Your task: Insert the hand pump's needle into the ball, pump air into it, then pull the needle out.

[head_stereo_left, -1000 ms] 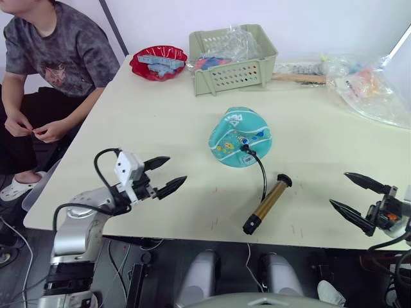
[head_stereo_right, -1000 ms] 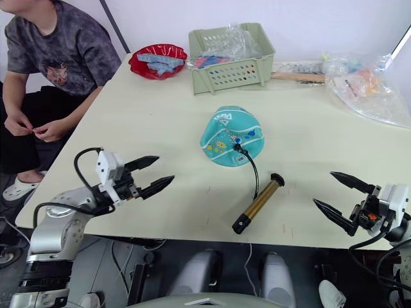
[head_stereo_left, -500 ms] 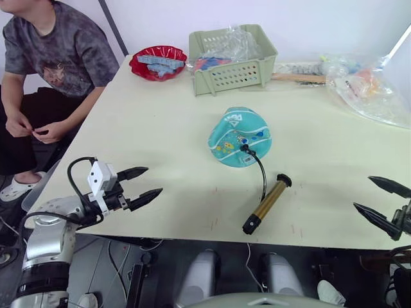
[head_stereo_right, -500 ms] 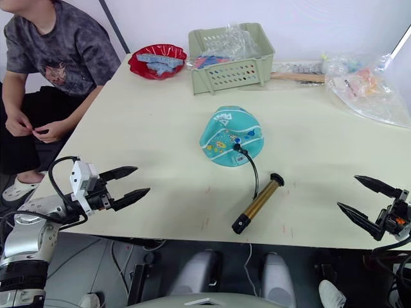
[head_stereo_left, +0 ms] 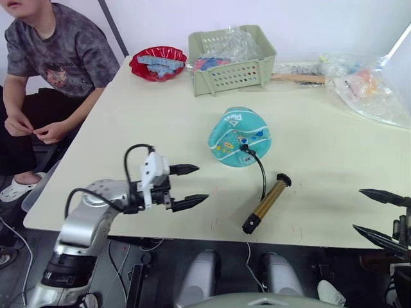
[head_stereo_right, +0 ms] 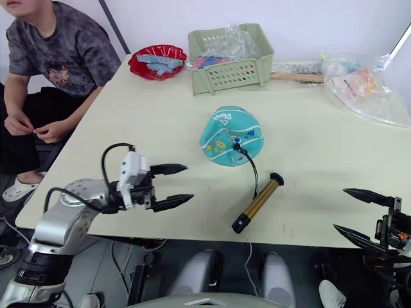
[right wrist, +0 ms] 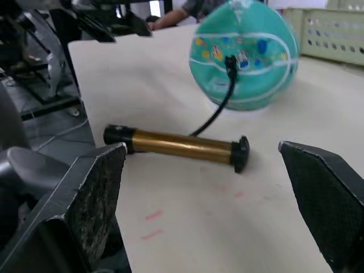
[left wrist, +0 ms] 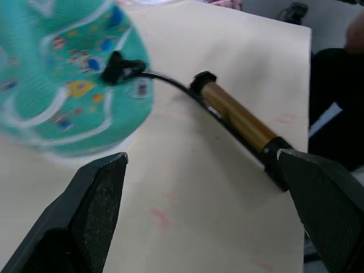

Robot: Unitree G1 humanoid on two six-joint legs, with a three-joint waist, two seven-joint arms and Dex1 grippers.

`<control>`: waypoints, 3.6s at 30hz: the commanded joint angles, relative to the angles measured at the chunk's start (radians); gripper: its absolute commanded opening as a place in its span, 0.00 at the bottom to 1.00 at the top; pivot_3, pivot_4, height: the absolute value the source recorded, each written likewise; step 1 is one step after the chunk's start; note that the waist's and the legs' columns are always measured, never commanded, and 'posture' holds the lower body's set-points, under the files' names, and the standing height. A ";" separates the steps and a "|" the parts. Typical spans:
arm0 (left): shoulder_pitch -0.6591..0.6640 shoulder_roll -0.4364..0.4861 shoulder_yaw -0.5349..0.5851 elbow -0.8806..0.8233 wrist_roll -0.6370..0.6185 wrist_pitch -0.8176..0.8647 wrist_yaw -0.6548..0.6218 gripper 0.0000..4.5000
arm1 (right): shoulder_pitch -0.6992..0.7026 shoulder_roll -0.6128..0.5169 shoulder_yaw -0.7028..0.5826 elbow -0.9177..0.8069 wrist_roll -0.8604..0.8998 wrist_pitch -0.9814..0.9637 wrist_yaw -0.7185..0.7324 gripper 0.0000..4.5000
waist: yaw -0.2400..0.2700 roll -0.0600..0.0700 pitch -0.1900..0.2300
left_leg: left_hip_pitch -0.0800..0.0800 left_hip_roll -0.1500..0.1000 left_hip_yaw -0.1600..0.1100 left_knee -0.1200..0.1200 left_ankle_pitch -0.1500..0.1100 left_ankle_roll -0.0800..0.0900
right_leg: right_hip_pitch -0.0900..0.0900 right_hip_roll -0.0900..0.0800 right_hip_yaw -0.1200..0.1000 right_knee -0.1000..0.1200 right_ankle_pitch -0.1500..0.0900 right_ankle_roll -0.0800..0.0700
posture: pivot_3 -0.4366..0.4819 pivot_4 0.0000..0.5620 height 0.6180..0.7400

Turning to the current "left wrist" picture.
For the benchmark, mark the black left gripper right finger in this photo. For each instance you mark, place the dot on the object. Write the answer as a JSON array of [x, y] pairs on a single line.
[[327, 204]]

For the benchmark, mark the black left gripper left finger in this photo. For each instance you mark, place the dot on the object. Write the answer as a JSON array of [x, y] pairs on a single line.
[[79, 216]]

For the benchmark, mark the gold and black hand pump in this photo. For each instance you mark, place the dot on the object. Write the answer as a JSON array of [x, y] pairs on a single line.
[[236, 113]]

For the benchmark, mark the green patterned inflatable ball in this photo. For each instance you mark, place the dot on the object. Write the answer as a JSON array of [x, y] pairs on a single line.
[[71, 76]]

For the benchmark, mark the white paper sheet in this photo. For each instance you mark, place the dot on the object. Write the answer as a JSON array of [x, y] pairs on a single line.
[[325, 118]]

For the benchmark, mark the black bag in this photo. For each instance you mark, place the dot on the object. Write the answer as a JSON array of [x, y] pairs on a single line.
[[293, 11]]

